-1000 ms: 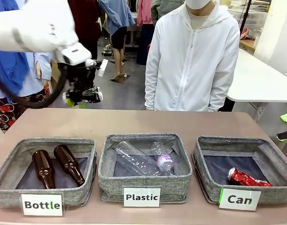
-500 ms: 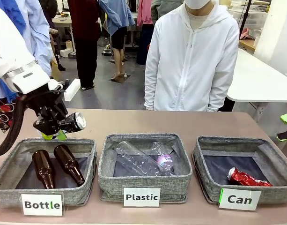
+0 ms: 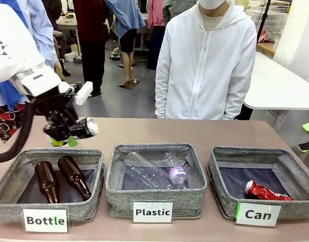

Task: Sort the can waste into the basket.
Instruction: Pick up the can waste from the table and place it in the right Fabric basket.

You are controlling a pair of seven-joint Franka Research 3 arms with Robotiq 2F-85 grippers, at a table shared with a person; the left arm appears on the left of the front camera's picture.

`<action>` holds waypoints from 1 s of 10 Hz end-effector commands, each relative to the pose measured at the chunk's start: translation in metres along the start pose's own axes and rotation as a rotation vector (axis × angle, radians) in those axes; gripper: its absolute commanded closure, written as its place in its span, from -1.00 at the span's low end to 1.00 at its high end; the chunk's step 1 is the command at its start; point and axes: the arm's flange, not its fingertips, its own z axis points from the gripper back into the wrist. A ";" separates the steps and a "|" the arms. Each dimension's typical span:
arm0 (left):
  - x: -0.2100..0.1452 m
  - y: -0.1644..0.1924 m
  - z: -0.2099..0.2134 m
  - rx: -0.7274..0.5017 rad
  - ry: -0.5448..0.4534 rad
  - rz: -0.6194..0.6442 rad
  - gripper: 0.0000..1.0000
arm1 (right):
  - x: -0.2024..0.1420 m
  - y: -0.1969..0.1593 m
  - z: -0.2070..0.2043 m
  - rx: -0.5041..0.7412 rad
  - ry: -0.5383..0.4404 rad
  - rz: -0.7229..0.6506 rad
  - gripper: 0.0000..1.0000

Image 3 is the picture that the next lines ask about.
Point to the mannequin in dark red top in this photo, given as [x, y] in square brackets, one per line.
[92, 37]

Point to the white face mask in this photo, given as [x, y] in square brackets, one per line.
[211, 3]

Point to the grey green sneaker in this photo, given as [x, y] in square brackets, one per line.
[307, 146]

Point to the brown cardboard box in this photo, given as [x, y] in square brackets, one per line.
[59, 68]

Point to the white Can label sign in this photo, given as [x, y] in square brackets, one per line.
[257, 214]

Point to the white Plastic label sign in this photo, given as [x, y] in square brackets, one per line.
[153, 212]

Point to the red crushed can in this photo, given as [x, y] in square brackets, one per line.
[265, 192]

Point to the pink hanging garment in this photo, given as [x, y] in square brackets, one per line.
[155, 12]

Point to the blue scarf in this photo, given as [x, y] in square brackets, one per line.
[8, 94]

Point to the person in white hoodie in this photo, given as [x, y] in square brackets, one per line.
[204, 63]

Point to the small plastic bottle purple label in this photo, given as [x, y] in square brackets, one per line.
[178, 172]

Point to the large clear plastic bottle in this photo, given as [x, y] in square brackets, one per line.
[146, 171]

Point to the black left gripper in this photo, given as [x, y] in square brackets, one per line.
[59, 108]

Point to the brown glass bottle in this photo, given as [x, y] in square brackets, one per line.
[47, 184]
[73, 176]

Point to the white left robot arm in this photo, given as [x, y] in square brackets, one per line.
[10, 50]

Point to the clear plastic storage boxes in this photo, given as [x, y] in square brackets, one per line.
[270, 13]

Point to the red floral skirt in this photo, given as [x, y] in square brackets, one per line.
[8, 121]

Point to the pink cloth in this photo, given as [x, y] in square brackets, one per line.
[265, 36]

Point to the wooden workbench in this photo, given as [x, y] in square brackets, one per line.
[68, 24]

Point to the white Bottle label sign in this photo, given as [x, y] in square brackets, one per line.
[46, 220]

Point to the person's left forearm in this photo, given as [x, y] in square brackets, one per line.
[233, 100]

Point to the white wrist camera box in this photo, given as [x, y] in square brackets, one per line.
[83, 93]

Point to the black crushed can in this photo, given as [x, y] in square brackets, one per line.
[85, 127]

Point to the person's right forearm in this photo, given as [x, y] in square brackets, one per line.
[162, 98]

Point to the black tripod pole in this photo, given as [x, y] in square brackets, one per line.
[263, 15]

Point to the grey fabric basket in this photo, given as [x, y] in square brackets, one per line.
[8, 176]
[154, 199]
[293, 161]

